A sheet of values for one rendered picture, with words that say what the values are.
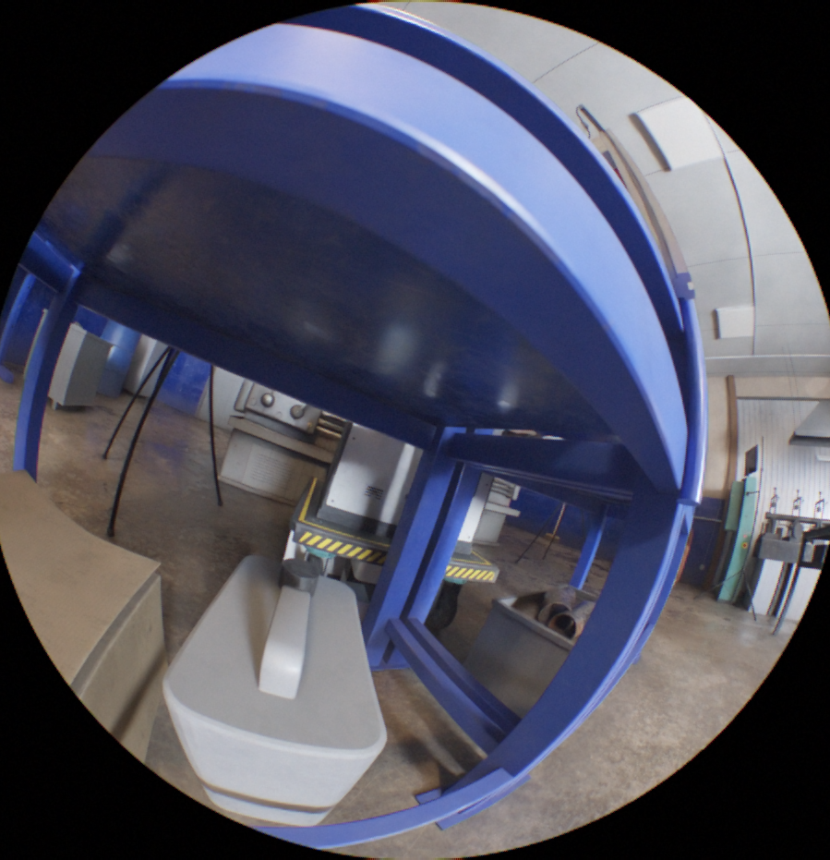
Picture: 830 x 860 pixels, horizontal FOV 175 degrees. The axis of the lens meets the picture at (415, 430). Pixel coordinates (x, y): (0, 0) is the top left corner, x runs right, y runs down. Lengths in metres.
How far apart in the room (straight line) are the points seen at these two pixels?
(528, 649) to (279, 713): 0.64
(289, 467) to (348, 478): 1.21
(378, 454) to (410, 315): 0.66
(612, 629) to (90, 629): 0.54
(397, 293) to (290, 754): 0.33
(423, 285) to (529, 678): 0.80
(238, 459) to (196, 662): 1.84
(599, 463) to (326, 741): 0.40
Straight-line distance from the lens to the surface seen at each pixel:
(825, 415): 4.65
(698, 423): 0.31
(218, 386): 5.43
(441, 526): 0.65
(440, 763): 0.69
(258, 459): 2.01
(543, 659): 0.76
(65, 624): 0.40
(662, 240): 0.44
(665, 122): 2.98
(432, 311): 0.20
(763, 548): 3.99
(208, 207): 0.22
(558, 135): 0.24
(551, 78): 2.84
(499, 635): 0.82
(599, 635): 0.35
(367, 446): 0.83
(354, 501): 0.84
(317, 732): 0.23
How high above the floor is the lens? 0.56
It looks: 8 degrees up
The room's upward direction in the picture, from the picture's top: 19 degrees clockwise
